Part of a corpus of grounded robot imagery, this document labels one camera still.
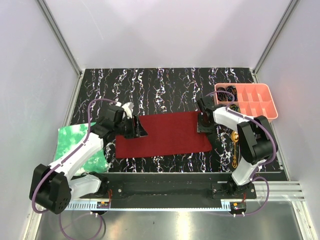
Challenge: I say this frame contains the red cloth napkin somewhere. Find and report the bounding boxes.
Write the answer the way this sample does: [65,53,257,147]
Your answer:
[115,111,212,159]

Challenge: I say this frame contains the black orange hair ties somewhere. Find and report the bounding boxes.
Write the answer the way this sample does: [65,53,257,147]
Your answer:
[216,86,228,102]

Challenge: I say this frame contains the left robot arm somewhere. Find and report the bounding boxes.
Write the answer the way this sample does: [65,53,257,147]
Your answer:
[29,102,148,215]

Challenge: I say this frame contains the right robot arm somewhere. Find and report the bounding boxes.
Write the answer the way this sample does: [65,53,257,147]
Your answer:
[196,96,278,199]

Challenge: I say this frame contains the green white cloth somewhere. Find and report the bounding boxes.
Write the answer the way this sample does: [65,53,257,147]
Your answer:
[54,123,108,176]

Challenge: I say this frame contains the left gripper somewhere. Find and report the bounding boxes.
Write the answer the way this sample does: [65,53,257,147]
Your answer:
[114,114,148,140]

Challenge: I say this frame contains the pink compartment tray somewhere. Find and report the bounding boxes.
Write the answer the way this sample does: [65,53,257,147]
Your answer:
[213,83,278,122]

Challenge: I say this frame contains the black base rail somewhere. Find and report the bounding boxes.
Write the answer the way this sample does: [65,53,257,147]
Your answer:
[99,171,256,210]

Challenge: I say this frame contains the gold spoon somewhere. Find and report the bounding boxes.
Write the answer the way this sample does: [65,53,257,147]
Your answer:
[231,131,239,169]

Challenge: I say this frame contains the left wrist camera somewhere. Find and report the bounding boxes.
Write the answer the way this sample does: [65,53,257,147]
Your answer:
[121,101,134,119]

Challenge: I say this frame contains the black red hair ties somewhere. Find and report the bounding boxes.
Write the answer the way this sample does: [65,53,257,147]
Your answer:
[226,85,238,101]

